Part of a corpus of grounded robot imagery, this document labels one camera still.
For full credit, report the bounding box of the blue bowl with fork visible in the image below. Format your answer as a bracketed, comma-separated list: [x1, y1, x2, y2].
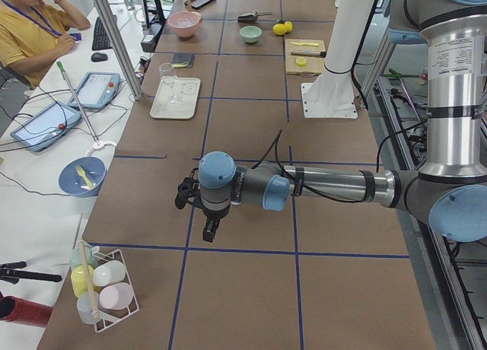
[58, 156, 107, 198]

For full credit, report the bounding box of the black tray at far end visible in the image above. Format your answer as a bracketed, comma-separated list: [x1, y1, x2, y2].
[190, 0, 216, 10]

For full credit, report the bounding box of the white cup in rack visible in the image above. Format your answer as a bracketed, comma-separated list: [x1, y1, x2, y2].
[92, 260, 126, 287]

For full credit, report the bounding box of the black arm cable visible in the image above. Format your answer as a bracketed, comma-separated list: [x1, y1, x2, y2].
[250, 128, 384, 204]

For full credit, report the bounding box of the aluminium frame post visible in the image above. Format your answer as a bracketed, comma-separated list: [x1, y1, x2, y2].
[93, 0, 143, 100]

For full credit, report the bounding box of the pink bowl of ice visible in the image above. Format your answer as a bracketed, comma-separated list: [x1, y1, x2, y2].
[167, 11, 202, 38]

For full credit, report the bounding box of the near blue teach pendant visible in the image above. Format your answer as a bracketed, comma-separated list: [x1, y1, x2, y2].
[10, 102, 81, 152]

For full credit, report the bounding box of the pale blue cup in rack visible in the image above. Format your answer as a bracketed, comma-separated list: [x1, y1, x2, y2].
[76, 291, 100, 325]

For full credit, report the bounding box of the green cup in rack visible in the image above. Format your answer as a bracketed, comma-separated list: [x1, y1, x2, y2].
[69, 243, 98, 270]

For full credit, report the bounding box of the yellow plastic fork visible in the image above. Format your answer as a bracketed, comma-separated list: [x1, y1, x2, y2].
[75, 165, 94, 189]

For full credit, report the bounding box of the clear wine glass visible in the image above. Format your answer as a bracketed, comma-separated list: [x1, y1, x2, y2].
[159, 62, 179, 103]

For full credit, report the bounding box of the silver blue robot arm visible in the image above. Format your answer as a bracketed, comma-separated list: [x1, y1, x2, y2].
[175, 0, 486, 242]

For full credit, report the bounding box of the grey folded cloth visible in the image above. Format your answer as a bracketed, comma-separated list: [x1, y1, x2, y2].
[170, 52, 195, 68]

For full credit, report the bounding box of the far blue teach pendant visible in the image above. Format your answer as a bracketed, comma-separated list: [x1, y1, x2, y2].
[75, 72, 121, 110]

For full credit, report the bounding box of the black keyboard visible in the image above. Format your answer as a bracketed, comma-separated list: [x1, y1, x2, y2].
[91, 17, 112, 51]

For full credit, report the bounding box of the blue teach pendant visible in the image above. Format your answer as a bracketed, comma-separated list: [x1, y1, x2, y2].
[10, 102, 81, 152]
[75, 72, 121, 110]

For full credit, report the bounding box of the white wire cup rack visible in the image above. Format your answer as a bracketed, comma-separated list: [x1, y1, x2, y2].
[76, 240, 140, 333]

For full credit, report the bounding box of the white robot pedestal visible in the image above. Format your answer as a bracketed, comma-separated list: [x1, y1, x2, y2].
[301, 0, 377, 119]

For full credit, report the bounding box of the yellow plastic knife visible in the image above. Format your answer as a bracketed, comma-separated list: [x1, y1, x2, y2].
[290, 41, 320, 47]

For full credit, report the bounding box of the half lemon slice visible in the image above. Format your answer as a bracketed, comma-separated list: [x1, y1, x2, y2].
[295, 57, 307, 67]

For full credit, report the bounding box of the yellow cup in rack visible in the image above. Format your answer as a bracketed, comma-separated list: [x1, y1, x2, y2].
[70, 265, 88, 298]

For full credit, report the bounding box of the green ceramic bowl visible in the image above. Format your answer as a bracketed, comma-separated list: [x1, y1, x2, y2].
[239, 26, 263, 44]

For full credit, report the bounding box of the cream bear serving tray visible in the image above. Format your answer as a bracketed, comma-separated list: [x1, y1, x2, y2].
[149, 76, 201, 119]

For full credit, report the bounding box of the wooden cutting board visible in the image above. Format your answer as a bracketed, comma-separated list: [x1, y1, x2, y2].
[285, 39, 326, 75]

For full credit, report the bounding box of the black computer mouse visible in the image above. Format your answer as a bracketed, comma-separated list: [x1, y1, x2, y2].
[91, 52, 108, 62]

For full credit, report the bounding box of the yellow lemon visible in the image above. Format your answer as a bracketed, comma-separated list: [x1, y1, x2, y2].
[284, 21, 293, 33]
[272, 23, 288, 36]

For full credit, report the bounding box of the metal rod green tip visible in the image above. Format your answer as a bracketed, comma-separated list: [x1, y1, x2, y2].
[56, 61, 100, 150]

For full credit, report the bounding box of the pink cup in rack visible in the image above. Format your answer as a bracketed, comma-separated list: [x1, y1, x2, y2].
[99, 282, 134, 310]

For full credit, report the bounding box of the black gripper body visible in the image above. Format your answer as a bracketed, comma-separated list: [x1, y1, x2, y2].
[175, 168, 231, 221]

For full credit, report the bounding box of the seated person yellow shirt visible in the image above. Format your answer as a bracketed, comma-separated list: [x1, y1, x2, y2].
[1, 0, 91, 88]

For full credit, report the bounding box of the metal ice scoop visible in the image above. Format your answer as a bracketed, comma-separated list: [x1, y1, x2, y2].
[237, 11, 272, 24]

